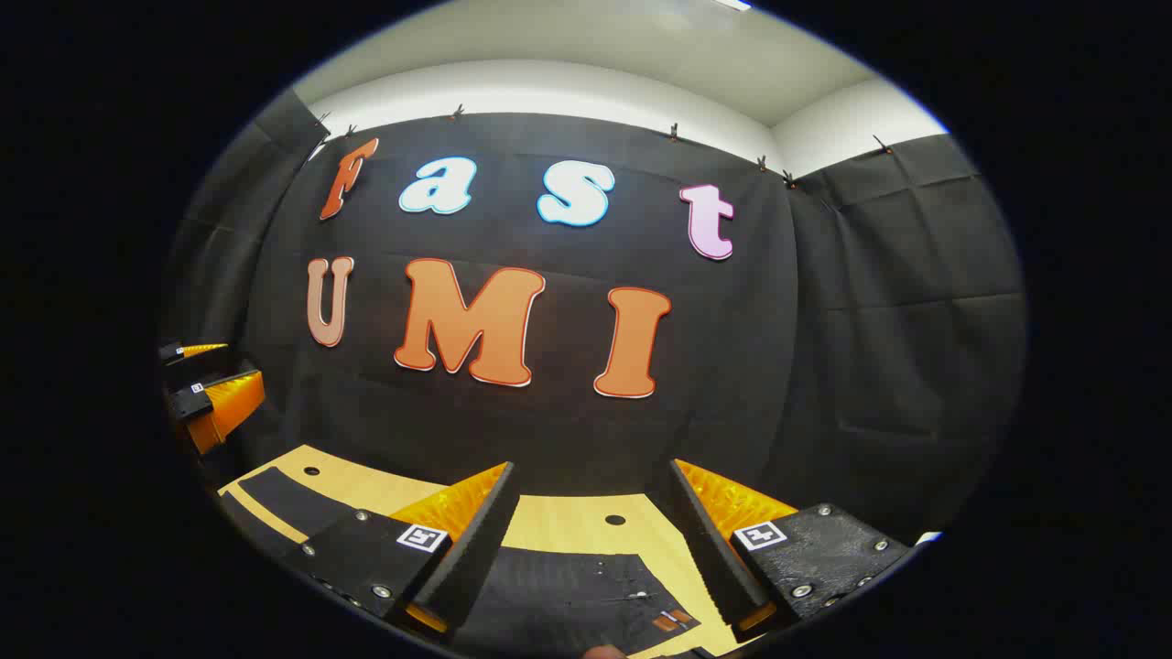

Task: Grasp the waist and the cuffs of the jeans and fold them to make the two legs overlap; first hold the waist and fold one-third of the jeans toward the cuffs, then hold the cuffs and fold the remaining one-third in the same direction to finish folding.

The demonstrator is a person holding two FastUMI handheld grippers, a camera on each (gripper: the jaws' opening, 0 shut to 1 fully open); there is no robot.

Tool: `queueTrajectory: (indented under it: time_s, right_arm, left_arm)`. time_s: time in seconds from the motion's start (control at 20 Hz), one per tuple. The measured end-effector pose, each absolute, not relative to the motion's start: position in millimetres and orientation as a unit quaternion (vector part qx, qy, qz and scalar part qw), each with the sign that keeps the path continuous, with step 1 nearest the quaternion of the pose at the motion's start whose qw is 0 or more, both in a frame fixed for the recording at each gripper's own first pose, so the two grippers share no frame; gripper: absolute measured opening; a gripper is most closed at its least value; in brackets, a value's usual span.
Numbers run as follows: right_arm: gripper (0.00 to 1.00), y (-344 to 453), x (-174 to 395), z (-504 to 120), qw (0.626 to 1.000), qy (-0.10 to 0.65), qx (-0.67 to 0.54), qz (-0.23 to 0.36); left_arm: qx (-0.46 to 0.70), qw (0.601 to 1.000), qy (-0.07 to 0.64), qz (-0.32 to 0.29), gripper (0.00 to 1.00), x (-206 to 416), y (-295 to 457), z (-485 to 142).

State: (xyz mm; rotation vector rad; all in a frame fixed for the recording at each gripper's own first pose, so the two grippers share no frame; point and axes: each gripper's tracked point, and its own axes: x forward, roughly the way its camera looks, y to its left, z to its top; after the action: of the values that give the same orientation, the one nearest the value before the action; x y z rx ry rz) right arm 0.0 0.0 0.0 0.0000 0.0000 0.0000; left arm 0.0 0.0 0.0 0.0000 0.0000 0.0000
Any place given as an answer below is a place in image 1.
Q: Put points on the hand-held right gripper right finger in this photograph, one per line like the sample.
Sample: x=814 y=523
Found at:
x=710 y=558

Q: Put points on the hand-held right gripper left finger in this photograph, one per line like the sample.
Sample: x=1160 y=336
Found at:
x=476 y=558

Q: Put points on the row of small backdrop clips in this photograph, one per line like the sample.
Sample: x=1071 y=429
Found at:
x=673 y=132

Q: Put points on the black backdrop cloth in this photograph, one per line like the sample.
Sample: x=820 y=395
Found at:
x=824 y=320

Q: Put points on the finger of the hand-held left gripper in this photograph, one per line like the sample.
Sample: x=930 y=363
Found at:
x=203 y=350
x=229 y=407

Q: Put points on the ceiling light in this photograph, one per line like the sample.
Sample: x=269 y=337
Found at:
x=732 y=4

